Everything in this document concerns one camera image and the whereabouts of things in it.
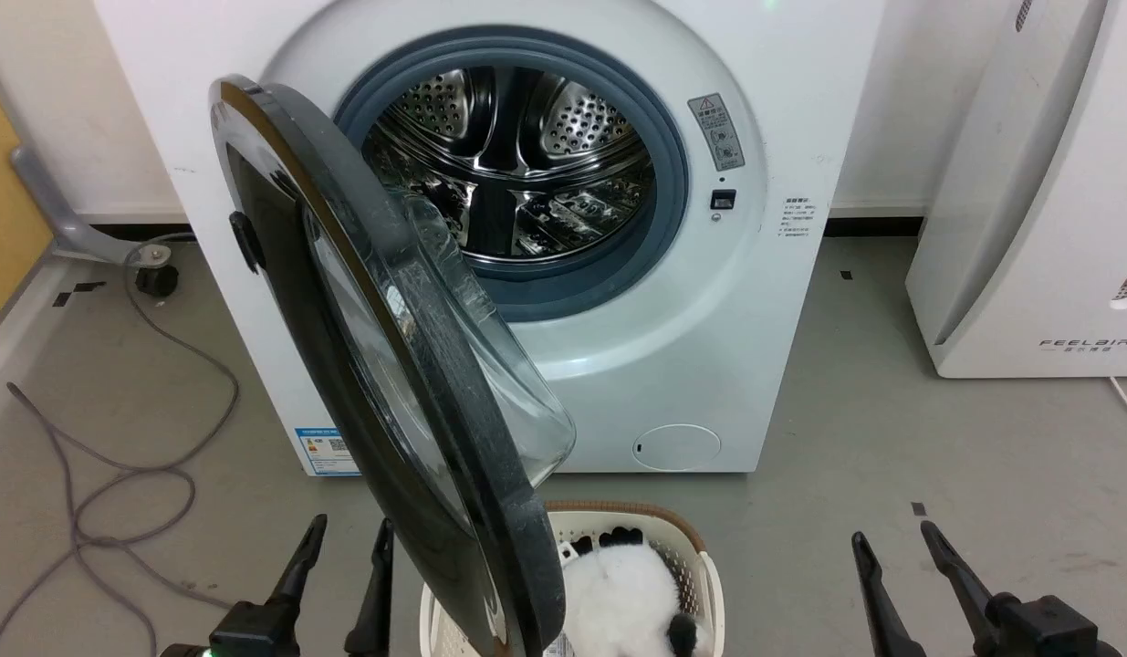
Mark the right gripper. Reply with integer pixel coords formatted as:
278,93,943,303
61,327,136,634
851,520,1124,657

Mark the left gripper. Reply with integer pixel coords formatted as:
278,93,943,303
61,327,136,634
160,514,395,657

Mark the black round washing machine door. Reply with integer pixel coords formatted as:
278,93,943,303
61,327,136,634
208,76,578,657

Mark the white front-load washing machine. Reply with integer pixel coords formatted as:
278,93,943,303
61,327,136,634
92,0,889,478

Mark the cream plastic laundry basket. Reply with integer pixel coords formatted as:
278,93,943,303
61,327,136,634
419,499,725,657

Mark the black and white plush panda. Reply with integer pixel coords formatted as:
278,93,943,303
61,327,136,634
558,527,701,657

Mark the white air purifier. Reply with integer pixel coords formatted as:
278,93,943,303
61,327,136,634
905,0,1127,380

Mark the grey metal stand leg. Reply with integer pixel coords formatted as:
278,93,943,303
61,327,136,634
11,144,180,297

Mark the yellow wooden panel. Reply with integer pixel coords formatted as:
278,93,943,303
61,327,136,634
0,71,55,337

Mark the grey cable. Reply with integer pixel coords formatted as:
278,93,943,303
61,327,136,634
0,232,241,657

